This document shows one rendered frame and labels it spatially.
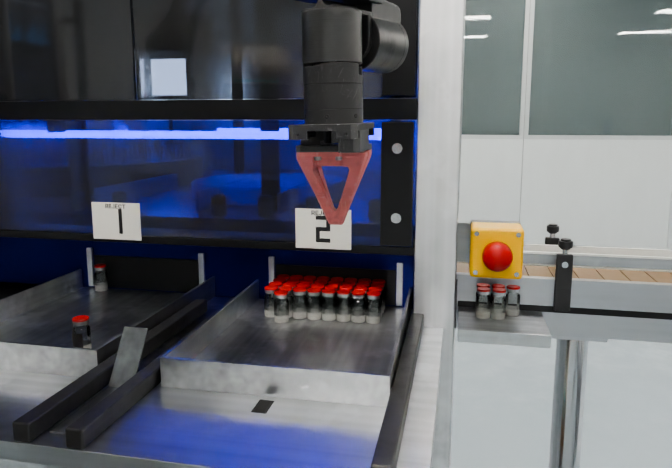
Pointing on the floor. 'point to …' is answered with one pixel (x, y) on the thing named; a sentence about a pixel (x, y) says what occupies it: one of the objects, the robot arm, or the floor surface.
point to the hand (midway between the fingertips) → (335, 216)
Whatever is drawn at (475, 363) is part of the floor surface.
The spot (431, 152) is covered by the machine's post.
